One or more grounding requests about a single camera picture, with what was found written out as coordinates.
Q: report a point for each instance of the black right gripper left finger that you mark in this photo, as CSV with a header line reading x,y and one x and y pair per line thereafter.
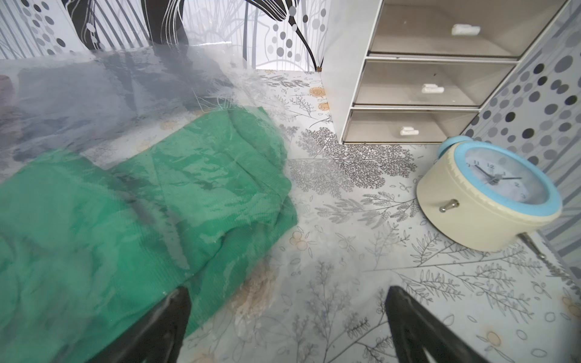
x,y
157,336

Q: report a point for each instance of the green knit garment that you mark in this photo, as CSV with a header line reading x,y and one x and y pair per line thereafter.
x,y
86,251

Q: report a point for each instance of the white mini drawer cabinet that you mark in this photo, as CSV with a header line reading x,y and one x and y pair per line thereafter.
x,y
418,72

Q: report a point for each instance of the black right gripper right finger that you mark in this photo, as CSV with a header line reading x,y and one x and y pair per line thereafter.
x,y
418,336

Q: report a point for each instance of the clear plastic vacuum bag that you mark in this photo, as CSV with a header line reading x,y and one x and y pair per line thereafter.
x,y
316,161

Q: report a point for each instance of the dark blue folded garment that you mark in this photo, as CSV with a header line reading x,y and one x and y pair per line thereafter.
x,y
76,101

